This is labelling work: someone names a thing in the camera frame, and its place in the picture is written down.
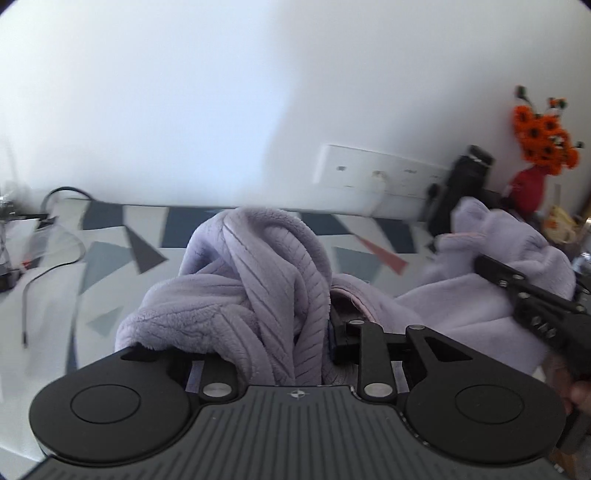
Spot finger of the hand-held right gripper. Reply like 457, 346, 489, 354
510, 295, 573, 356
475, 255, 578, 315

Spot black bottle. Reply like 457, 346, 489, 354
426, 144, 496, 238

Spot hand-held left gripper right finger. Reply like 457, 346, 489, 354
329, 318, 468, 403

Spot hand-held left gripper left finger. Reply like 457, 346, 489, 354
120, 346, 239, 403

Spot thin dark cable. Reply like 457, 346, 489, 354
20, 226, 87, 350

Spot white wall socket panel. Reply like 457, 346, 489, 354
314, 143, 452, 200

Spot person's right hand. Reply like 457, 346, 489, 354
547, 357, 591, 416

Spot white charging cable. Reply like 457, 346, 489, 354
369, 171, 391, 217

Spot thick black cable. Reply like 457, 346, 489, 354
43, 186, 95, 217

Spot orange artificial flowers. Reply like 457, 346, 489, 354
512, 84, 581, 177

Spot lilac fleece pajama top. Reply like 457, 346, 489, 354
113, 196, 578, 388

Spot clear plastic bag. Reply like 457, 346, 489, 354
21, 215, 63, 271

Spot cream printed mug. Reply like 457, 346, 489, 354
542, 203, 580, 245

